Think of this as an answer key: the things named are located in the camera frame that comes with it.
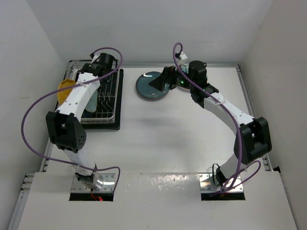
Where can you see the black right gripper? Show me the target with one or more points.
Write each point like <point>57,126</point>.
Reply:
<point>169,74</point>

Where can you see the dark teal round plate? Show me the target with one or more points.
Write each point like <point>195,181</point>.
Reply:
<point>147,92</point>

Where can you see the light green rectangular plate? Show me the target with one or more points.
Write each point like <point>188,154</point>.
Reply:
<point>92,103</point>

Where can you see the red teal floral plate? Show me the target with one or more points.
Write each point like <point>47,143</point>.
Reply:
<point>185,89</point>

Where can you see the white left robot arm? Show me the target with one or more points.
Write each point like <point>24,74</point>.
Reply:
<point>64,125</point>

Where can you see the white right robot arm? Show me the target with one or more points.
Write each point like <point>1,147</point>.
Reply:
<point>253,139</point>

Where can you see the black drip tray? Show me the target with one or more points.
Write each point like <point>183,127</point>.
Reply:
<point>79,96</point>

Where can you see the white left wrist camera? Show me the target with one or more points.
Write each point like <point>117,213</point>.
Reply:
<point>94,57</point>

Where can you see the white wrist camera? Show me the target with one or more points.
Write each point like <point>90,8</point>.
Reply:
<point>181,58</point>
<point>94,57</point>

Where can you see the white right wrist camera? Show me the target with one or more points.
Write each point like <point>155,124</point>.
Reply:
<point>181,58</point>

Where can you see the metal wire dish rack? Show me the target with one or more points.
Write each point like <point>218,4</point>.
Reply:
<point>107,114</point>

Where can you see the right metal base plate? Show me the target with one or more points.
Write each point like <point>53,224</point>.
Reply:
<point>209,184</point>

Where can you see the metal base plate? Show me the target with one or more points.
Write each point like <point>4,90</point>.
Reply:
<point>209,184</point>
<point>105,182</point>

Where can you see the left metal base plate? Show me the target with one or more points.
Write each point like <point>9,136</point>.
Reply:
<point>105,182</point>

